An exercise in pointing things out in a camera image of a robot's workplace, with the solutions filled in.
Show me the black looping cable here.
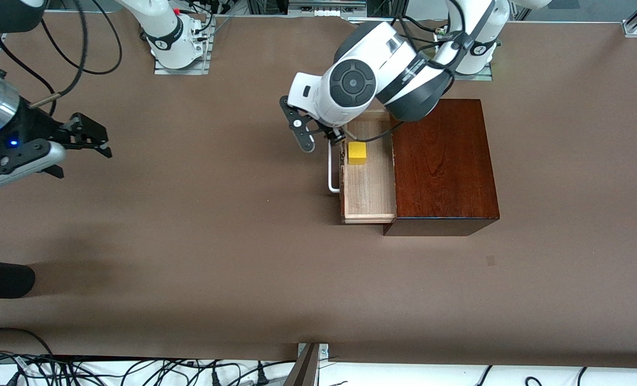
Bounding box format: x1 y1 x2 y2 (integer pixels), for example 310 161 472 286
0 327 55 359

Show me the wooden drawer with white handle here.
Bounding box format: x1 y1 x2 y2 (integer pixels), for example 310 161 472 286
328 110 397 225

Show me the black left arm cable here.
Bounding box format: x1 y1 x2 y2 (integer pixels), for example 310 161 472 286
345 121 404 144

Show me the aluminium frame post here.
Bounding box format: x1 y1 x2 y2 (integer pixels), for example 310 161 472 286
283 342 330 386

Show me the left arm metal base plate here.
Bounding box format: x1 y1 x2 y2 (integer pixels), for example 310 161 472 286
452 65 494 81

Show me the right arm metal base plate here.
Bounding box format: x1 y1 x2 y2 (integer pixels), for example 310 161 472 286
153 29 213 76

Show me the yellow block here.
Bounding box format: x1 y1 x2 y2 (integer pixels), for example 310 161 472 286
348 142 369 166

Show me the black padded object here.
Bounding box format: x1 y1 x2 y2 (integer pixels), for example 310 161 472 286
0 259 36 299

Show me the dark brown wooden cabinet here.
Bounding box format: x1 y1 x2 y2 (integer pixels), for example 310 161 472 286
383 99 500 237

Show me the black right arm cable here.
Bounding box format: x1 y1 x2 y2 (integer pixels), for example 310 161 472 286
29 0 89 108

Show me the brown table cover sheet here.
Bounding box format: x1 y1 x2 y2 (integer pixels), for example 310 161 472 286
0 12 637 370

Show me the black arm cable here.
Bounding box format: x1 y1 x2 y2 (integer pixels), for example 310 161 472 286
345 121 404 144
29 0 89 108

